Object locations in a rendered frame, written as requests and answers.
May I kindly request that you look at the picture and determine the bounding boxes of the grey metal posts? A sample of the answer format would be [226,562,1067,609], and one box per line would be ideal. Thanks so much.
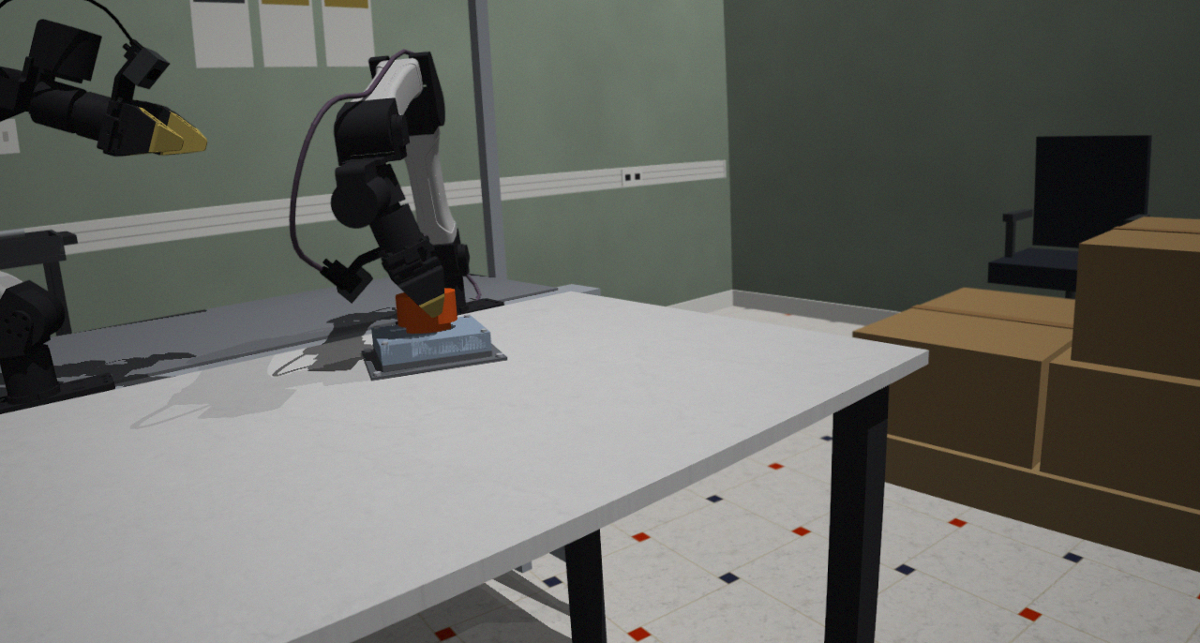
[468,0,506,274]

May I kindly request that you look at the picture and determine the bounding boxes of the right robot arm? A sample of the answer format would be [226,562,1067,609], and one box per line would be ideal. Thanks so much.
[0,19,169,414]

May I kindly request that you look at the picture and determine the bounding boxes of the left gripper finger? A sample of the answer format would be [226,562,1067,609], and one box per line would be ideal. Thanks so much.
[420,294,444,318]

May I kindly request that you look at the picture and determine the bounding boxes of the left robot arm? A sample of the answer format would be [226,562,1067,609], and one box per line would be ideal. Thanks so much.
[322,52,504,316]

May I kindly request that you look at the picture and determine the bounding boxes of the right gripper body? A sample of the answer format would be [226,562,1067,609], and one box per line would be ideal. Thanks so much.
[73,92,188,157]

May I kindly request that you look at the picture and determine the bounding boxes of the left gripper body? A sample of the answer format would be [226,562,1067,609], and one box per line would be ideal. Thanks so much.
[370,203,444,306]

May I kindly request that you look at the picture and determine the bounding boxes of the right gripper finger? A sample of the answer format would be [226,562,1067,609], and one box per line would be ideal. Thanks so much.
[140,108,184,154]
[160,112,208,156]

